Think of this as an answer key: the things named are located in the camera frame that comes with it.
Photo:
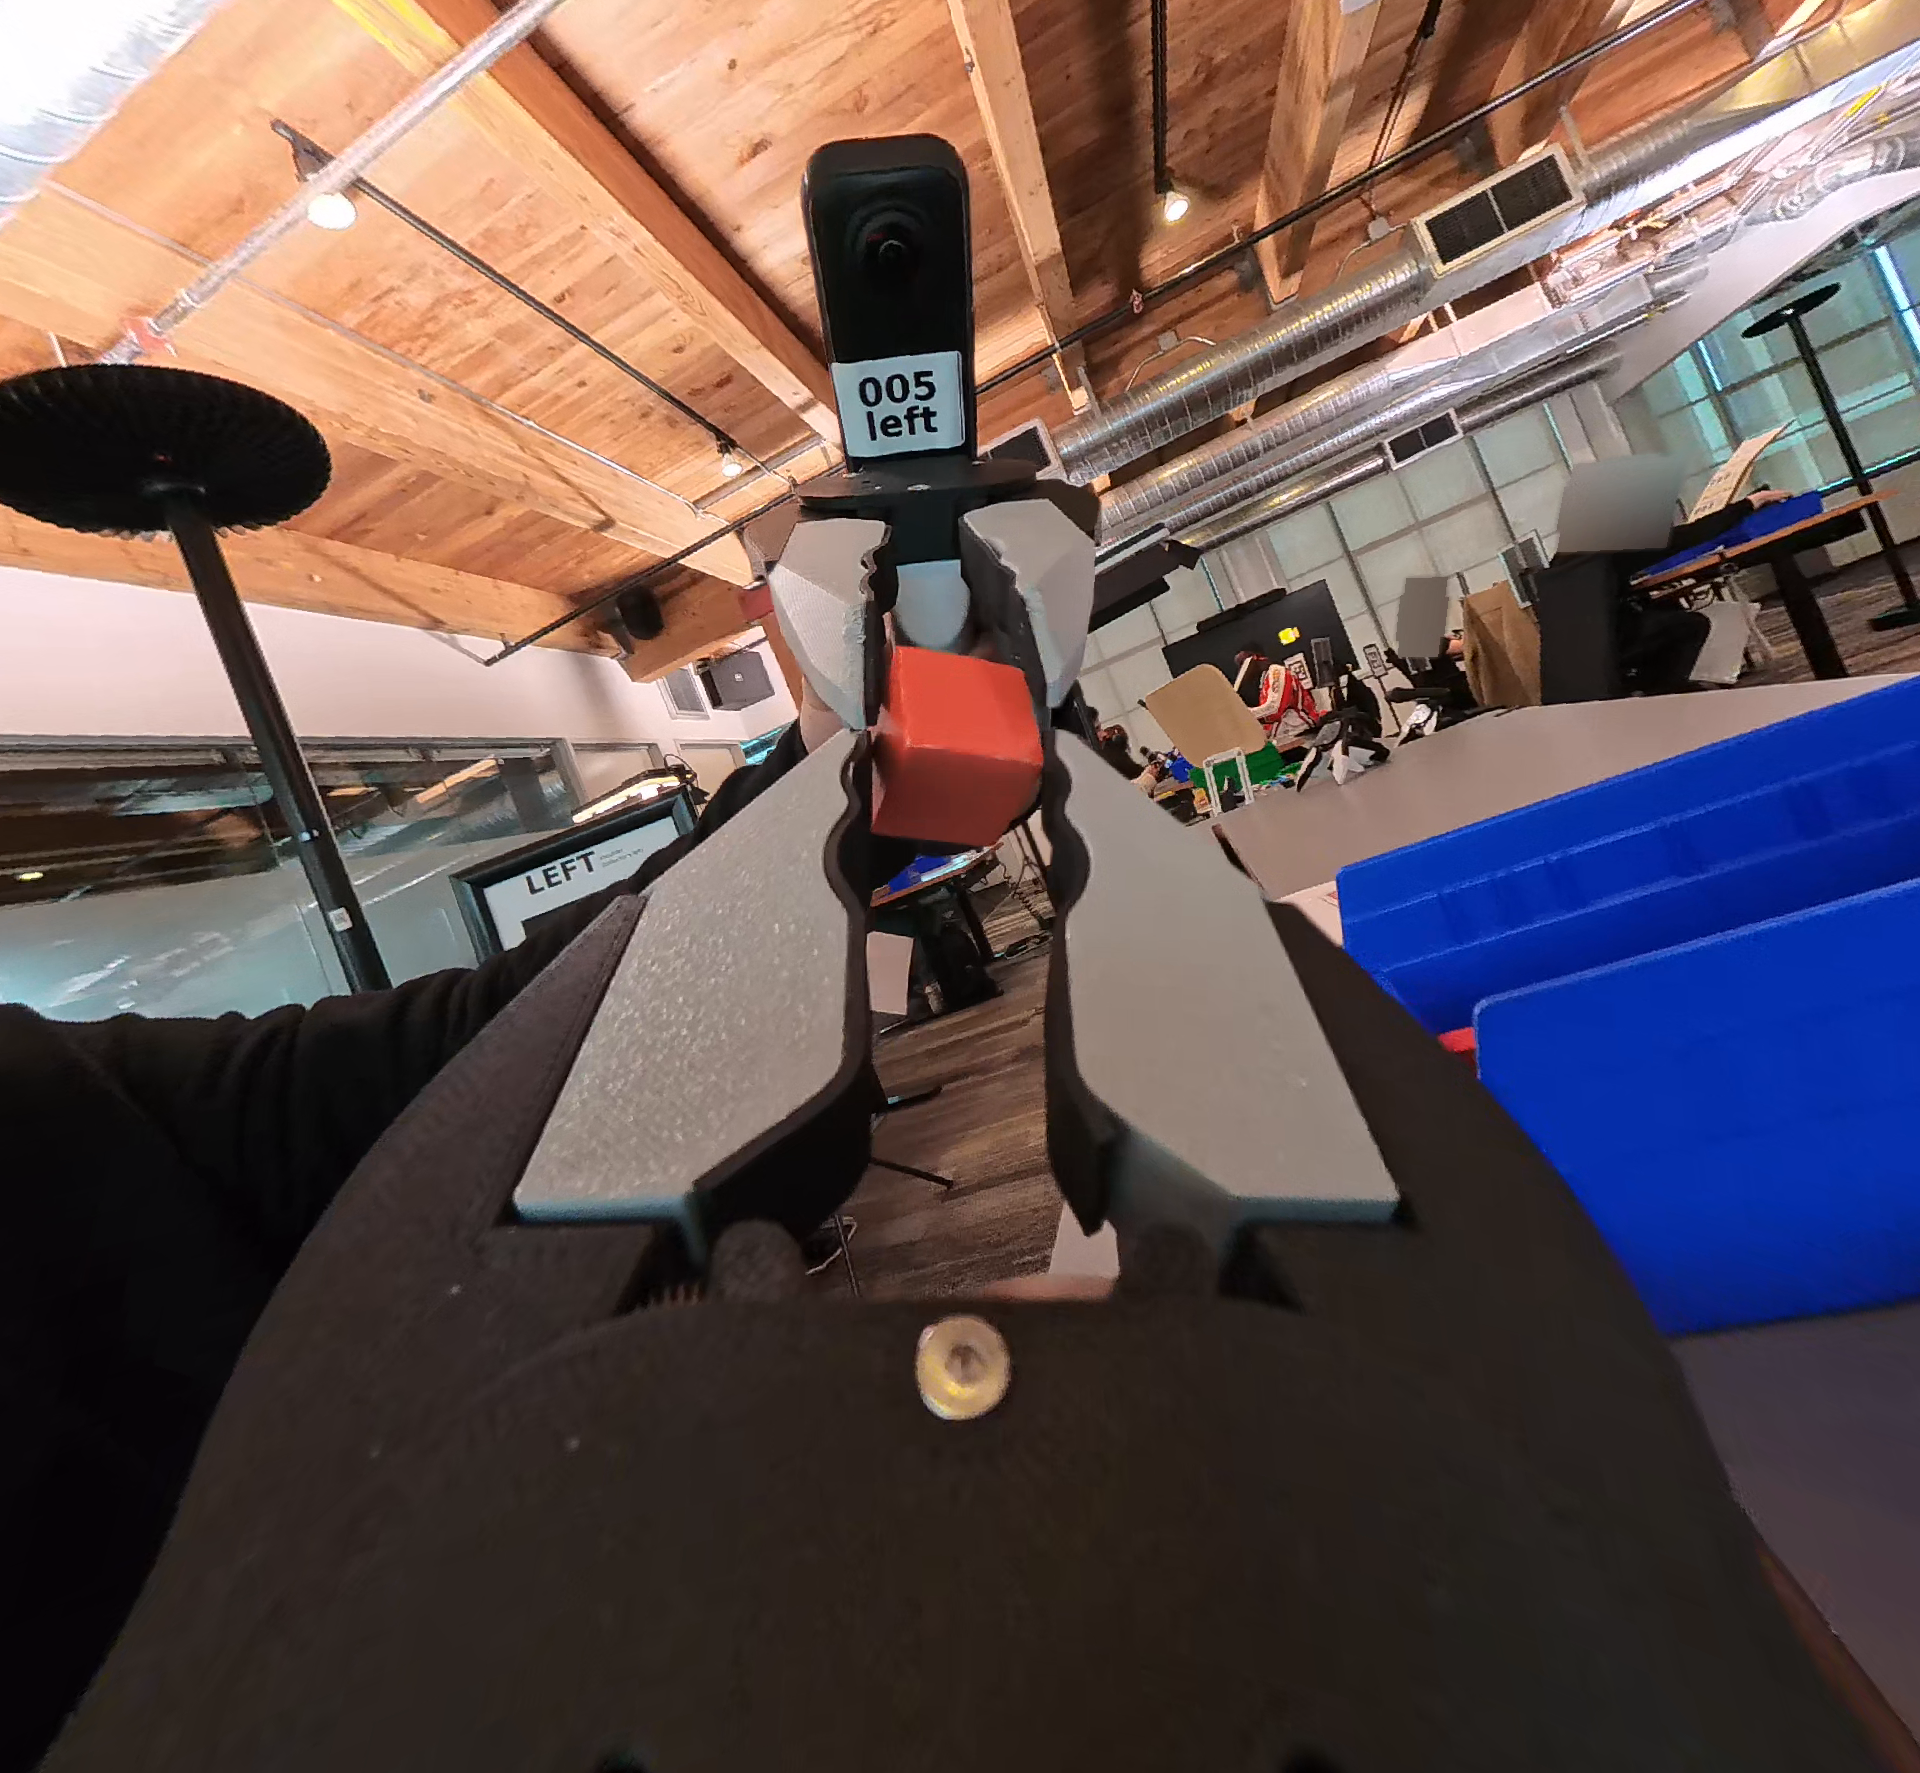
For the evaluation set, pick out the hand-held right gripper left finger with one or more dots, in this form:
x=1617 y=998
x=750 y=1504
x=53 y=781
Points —
x=719 y=1023

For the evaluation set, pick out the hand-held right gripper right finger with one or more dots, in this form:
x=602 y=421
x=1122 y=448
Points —
x=1216 y=1052

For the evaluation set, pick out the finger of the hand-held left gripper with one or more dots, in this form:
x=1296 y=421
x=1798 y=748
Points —
x=817 y=603
x=1051 y=572

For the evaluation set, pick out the blue plastic bin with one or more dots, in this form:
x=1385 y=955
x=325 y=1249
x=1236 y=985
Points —
x=1724 y=1129

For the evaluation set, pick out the person's left forearm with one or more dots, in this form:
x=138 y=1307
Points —
x=226 y=1098

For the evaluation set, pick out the black framed sign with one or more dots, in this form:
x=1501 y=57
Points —
x=571 y=889

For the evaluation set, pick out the white air vent grille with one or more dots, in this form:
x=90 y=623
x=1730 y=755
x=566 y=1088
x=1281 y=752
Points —
x=1501 y=210

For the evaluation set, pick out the black floor lamp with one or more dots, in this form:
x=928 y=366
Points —
x=149 y=438
x=1793 y=302

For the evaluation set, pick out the black wall speaker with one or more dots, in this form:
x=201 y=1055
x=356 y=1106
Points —
x=737 y=681

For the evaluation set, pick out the silver spiral air duct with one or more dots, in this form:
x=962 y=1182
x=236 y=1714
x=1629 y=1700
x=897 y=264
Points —
x=1276 y=334
x=90 y=2

